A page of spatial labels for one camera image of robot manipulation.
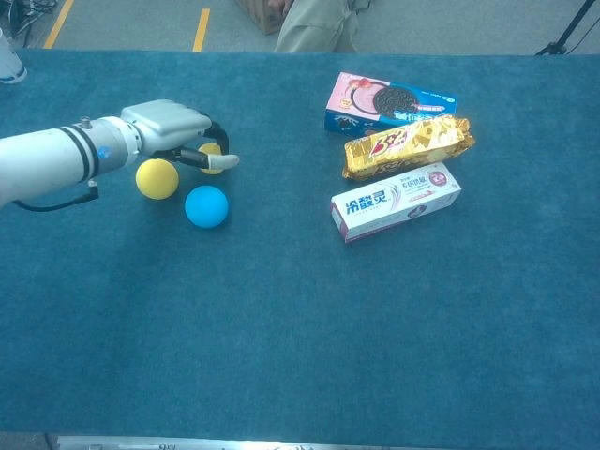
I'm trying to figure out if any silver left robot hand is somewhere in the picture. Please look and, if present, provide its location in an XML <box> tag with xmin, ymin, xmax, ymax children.
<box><xmin>120</xmin><ymin>98</ymin><xmax>241</xmax><ymax>171</ymax></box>

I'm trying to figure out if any large yellow foam ball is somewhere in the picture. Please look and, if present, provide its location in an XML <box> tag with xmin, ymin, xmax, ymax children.
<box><xmin>135</xmin><ymin>157</ymin><xmax>180</xmax><ymax>202</ymax></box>

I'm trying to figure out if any small yellow foam ball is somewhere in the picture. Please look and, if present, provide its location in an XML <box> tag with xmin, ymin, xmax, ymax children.
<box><xmin>196</xmin><ymin>142</ymin><xmax>226</xmax><ymax>176</ymax></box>

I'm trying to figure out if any blue foam ball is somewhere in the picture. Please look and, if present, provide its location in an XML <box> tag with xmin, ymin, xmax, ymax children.
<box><xmin>184</xmin><ymin>185</ymin><xmax>230</xmax><ymax>230</ymax></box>

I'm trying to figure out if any blue Oreo cookie box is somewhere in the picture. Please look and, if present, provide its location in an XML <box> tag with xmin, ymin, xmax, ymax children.
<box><xmin>323</xmin><ymin>71</ymin><xmax>459</xmax><ymax>138</ymax></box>

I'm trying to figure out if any white pink toothpaste box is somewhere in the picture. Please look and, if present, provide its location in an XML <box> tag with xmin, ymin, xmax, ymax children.
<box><xmin>329</xmin><ymin>162</ymin><xmax>462</xmax><ymax>245</ymax></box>

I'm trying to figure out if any gold foil biscuit packet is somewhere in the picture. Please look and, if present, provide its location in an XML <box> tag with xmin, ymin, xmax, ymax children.
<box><xmin>341</xmin><ymin>115</ymin><xmax>477</xmax><ymax>182</ymax></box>

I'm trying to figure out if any yellow floor tape strip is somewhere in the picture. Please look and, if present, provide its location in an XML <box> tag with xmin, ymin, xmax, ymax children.
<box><xmin>43</xmin><ymin>0</ymin><xmax>75</xmax><ymax>50</ymax></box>
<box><xmin>192</xmin><ymin>7</ymin><xmax>212</xmax><ymax>53</ymax></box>

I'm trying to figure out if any brown cardboard box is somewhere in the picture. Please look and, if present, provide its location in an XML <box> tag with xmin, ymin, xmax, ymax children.
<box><xmin>235</xmin><ymin>0</ymin><xmax>292</xmax><ymax>37</ymax></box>

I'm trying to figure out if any person in khaki trousers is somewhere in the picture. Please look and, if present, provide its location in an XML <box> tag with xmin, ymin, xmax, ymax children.
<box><xmin>274</xmin><ymin>0</ymin><xmax>371</xmax><ymax>53</ymax></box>

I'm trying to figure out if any teal carpet table cover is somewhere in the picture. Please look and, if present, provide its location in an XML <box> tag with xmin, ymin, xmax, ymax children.
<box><xmin>0</xmin><ymin>49</ymin><xmax>600</xmax><ymax>435</ymax></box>

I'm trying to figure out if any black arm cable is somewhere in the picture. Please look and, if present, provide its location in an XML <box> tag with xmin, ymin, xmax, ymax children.
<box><xmin>12</xmin><ymin>180</ymin><xmax>101</xmax><ymax>213</ymax></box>

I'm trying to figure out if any tangle of dark cables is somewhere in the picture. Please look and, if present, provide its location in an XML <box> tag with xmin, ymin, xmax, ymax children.
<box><xmin>0</xmin><ymin>0</ymin><xmax>60</xmax><ymax>38</ymax></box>

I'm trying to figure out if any silver metal rail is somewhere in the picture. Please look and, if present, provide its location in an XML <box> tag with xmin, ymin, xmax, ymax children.
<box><xmin>55</xmin><ymin>434</ymin><xmax>470</xmax><ymax>450</ymax></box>

